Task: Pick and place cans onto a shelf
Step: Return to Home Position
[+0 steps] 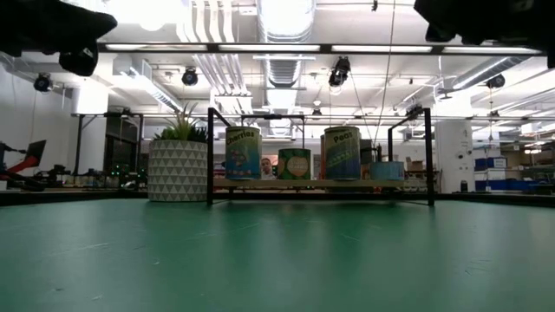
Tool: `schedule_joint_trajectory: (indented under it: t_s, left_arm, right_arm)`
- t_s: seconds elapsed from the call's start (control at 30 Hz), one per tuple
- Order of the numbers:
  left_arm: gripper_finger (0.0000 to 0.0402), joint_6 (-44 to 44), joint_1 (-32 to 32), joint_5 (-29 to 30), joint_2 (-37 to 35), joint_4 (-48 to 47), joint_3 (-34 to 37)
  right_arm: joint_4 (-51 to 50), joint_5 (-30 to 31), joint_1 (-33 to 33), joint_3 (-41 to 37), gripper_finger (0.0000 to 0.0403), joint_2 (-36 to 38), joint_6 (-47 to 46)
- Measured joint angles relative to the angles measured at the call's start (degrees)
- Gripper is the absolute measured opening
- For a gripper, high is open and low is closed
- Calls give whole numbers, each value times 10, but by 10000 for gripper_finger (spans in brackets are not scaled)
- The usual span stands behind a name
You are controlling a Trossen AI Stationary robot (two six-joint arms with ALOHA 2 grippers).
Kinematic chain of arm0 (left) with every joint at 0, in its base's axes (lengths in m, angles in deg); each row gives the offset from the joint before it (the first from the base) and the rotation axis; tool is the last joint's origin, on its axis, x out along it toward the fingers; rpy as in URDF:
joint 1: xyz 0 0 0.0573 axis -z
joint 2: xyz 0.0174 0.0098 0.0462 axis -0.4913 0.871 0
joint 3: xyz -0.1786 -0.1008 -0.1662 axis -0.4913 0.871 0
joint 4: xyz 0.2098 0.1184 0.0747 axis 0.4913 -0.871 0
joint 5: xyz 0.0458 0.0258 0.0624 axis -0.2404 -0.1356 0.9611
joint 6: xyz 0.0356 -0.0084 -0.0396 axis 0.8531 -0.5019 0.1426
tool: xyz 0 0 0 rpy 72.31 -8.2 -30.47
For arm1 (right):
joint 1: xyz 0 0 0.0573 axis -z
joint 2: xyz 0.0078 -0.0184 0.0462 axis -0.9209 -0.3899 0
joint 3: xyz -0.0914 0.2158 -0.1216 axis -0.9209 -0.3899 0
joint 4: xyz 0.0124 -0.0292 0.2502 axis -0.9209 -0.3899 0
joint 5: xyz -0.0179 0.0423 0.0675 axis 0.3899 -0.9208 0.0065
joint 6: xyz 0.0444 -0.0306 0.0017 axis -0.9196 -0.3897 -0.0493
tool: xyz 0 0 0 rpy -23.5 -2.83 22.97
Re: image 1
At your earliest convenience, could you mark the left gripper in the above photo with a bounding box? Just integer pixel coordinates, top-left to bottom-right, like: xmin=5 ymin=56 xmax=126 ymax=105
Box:
xmin=16 ymin=0 xmax=118 ymax=77

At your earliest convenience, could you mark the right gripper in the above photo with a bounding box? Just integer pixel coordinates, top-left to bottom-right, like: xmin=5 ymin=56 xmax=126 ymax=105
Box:
xmin=414 ymin=0 xmax=548 ymax=49

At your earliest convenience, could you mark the light blue short can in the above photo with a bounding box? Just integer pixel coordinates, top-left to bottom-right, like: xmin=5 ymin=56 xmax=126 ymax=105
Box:
xmin=369 ymin=161 xmax=406 ymax=181

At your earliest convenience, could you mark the Peas label tin can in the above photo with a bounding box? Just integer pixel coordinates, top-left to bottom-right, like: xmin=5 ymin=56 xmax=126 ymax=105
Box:
xmin=324 ymin=125 xmax=362 ymax=180

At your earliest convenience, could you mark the orange red label tin can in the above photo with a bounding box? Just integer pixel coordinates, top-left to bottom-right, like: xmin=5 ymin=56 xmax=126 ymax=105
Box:
xmin=319 ymin=133 xmax=327 ymax=180

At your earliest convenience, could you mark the Cherries label tin can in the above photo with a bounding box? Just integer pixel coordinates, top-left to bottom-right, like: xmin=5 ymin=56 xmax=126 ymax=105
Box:
xmin=225 ymin=126 xmax=263 ymax=180

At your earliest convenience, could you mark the green label tin can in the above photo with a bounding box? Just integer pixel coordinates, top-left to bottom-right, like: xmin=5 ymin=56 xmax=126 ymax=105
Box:
xmin=277 ymin=147 xmax=312 ymax=180

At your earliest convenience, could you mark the black ceiling spotlight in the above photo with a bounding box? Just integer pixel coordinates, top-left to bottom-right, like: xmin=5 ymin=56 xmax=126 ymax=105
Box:
xmin=485 ymin=73 xmax=506 ymax=90
xmin=180 ymin=68 xmax=199 ymax=87
xmin=33 ymin=72 xmax=53 ymax=93
xmin=328 ymin=55 xmax=351 ymax=88

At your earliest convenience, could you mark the white round column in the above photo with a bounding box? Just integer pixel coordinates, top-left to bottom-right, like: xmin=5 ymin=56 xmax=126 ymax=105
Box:
xmin=434 ymin=120 xmax=476 ymax=194

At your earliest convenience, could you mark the black background monitor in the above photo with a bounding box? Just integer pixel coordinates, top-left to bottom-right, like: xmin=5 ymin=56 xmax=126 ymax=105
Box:
xmin=23 ymin=139 xmax=48 ymax=162

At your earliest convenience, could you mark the green succulent plant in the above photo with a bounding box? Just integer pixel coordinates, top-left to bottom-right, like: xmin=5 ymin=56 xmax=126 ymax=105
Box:
xmin=153 ymin=102 xmax=208 ymax=143

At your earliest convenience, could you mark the blue storage bin rack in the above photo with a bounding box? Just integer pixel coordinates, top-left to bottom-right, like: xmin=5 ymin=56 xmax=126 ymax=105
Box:
xmin=474 ymin=155 xmax=555 ymax=192

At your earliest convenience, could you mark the white triangle-pattern plant pot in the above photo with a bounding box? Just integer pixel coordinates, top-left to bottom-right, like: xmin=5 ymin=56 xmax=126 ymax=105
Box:
xmin=147 ymin=139 xmax=209 ymax=203

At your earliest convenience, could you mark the person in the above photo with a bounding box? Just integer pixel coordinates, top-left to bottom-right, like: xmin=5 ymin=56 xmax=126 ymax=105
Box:
xmin=259 ymin=157 xmax=278 ymax=181

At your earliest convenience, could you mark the green table mat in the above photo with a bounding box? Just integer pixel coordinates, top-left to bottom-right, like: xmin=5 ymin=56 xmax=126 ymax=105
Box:
xmin=0 ymin=198 xmax=555 ymax=312

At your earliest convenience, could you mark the black overhead frame bar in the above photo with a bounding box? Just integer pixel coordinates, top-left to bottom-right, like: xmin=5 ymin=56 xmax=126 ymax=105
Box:
xmin=97 ymin=42 xmax=546 ymax=56

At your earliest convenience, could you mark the black background frame stand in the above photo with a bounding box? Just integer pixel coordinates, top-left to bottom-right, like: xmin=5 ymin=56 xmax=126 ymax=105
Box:
xmin=71 ymin=111 xmax=145 ymax=179

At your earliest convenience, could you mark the black metal table frame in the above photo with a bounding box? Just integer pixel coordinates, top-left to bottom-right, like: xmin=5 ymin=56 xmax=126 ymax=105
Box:
xmin=0 ymin=186 xmax=555 ymax=208

